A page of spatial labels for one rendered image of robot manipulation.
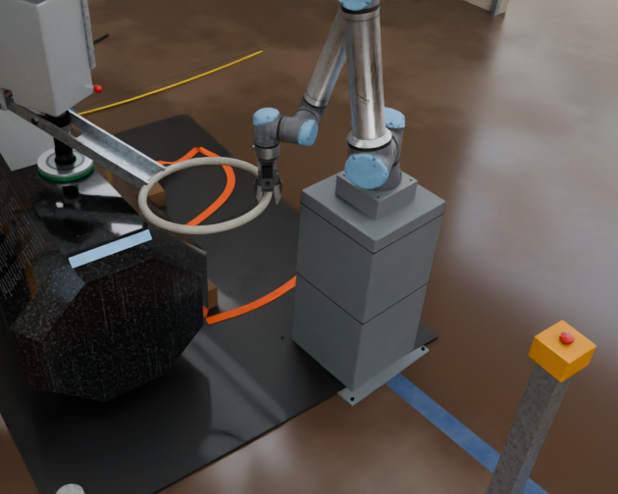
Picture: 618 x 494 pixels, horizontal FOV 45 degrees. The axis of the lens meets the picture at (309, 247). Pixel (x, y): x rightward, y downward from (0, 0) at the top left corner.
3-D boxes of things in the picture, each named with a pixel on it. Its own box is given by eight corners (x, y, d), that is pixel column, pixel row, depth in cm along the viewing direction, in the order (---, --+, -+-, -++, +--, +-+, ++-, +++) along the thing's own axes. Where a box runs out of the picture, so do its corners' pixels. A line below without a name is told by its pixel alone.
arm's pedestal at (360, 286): (352, 292, 369) (372, 146, 315) (429, 351, 342) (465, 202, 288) (275, 339, 342) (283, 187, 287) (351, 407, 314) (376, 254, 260)
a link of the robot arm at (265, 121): (276, 120, 253) (248, 116, 255) (277, 151, 261) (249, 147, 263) (284, 107, 260) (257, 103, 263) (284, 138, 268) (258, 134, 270)
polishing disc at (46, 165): (77, 181, 288) (77, 178, 287) (27, 172, 291) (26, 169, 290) (102, 153, 304) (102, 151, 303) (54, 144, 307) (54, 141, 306)
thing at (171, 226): (111, 216, 266) (109, 209, 264) (184, 152, 301) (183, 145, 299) (231, 250, 249) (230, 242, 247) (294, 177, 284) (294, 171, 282)
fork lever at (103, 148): (-12, 106, 283) (-12, 95, 280) (24, 85, 297) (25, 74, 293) (139, 197, 276) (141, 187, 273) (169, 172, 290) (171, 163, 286)
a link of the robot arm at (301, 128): (320, 112, 260) (286, 107, 262) (310, 128, 251) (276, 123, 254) (320, 135, 266) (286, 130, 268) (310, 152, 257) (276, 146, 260)
